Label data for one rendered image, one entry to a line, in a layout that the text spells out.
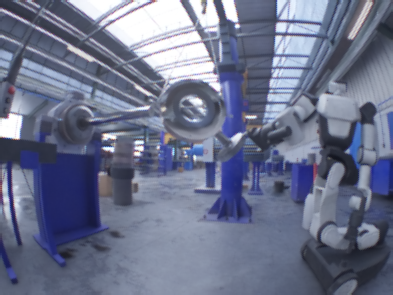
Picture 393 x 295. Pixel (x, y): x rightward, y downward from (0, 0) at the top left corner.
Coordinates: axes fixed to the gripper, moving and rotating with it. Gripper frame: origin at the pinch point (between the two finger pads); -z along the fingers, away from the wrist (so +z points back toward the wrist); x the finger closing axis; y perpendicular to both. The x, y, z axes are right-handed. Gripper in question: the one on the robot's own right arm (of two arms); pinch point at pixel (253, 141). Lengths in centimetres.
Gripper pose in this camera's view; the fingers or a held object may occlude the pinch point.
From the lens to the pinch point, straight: 78.6
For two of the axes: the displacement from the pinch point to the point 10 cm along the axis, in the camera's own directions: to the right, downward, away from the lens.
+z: 2.8, -1.9, -9.4
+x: -7.5, -6.5, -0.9
